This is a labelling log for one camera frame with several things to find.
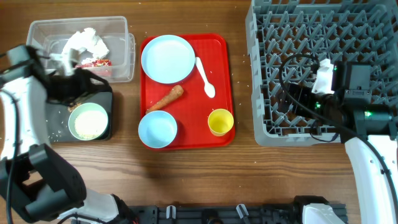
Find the brown food scrap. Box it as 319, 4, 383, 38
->
67, 103, 81, 113

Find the green bowl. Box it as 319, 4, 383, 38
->
68, 103, 109, 141

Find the red snack wrapper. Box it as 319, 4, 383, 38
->
75, 59, 112, 77

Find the white rice pile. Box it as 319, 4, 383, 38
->
74, 111, 108, 140

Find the white napkin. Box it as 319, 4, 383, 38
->
62, 27, 109, 59

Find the light blue bowl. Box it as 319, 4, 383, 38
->
138, 111, 178, 149

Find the orange carrot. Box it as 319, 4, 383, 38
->
146, 85, 184, 114

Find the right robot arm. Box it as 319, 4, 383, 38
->
279, 57, 397, 223

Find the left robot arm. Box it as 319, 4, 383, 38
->
1, 45, 139, 223

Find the clear plastic waste bin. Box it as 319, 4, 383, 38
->
26, 16, 136, 83

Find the grey dishwasher rack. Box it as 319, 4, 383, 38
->
245, 0, 397, 146

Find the black plastic tray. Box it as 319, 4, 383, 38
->
45, 91, 114, 143

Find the yellow cup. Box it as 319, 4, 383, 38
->
208, 109, 234, 136

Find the white plastic spoon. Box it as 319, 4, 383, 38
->
195, 57, 216, 98

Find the red serving tray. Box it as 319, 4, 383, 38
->
140, 34, 235, 150

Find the light blue plate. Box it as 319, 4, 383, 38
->
141, 35, 195, 84

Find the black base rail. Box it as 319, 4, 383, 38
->
124, 203, 348, 224

